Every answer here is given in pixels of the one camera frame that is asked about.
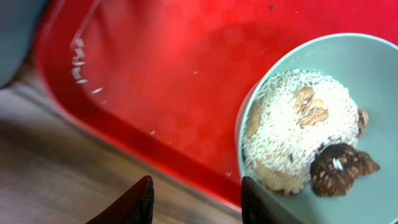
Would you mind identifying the rice and meat leftovers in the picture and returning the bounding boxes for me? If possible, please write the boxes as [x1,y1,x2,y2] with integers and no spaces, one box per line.
[242,69,381,197]

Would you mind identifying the green bowl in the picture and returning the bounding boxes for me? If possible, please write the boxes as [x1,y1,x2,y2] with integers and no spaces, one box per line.
[235,33,397,223]

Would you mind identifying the red serving tray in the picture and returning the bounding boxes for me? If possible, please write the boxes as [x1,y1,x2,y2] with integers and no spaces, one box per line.
[34,0,397,210]

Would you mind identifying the grey dishwasher rack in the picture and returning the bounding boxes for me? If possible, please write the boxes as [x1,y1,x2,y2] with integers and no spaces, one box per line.
[1,0,49,87]

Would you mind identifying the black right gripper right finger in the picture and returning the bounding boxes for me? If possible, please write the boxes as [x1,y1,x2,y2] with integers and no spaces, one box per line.
[241,176,303,224]

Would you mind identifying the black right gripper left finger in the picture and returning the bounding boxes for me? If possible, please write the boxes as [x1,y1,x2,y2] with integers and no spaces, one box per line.
[86,175,154,224]

